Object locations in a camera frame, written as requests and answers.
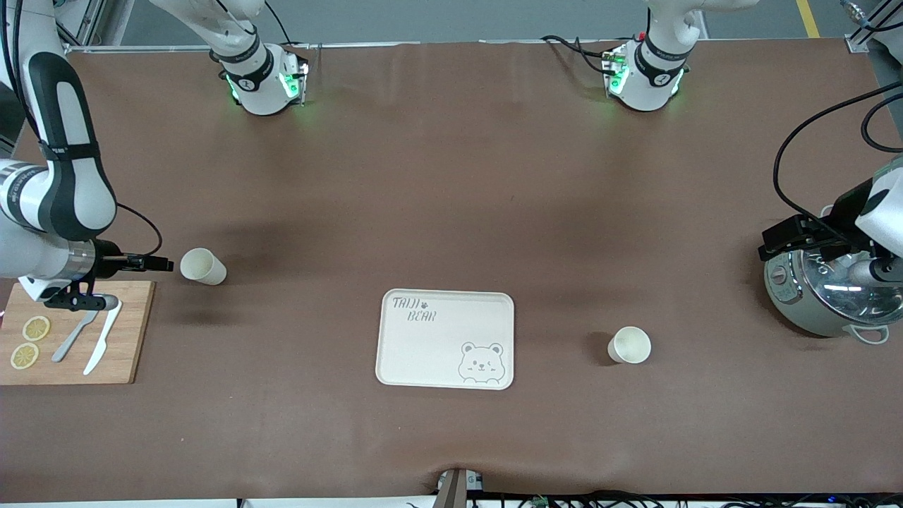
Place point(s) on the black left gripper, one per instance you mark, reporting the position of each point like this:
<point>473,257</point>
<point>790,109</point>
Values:
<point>842,214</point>

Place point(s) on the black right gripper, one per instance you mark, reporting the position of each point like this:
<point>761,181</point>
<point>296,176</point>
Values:
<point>108,259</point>

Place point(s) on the white plastic cup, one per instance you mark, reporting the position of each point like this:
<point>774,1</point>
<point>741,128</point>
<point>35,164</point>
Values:
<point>630,346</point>
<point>204,268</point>

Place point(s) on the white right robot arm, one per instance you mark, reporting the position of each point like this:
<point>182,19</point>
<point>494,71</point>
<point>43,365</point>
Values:
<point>261,92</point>

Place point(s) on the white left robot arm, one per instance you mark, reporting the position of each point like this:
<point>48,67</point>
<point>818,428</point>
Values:
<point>649,85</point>

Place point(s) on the grey-green electric cooking pot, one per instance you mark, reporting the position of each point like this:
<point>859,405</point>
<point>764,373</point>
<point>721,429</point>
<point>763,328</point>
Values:
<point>797,310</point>

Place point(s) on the glass pot lid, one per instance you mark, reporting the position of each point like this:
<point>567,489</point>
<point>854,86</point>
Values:
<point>846,303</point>

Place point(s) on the bamboo cutting board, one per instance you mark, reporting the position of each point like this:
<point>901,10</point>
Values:
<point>127,353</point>

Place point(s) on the white plastic knife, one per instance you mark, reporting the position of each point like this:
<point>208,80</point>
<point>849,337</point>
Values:
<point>99,349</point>

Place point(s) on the grey plastic knife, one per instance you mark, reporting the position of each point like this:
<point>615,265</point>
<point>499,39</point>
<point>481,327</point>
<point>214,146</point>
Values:
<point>70,342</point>

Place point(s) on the dried lemon slice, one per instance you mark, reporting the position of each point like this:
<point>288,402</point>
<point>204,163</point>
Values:
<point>25,355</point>
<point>36,328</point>

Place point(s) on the cream tray with bear print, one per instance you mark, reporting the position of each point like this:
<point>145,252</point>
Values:
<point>437,353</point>

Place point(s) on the brown table mat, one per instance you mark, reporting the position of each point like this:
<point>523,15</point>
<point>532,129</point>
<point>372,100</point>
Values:
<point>451,176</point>

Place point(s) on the metal table edge bracket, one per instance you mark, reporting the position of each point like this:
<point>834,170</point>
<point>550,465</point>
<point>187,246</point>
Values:
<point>451,490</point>

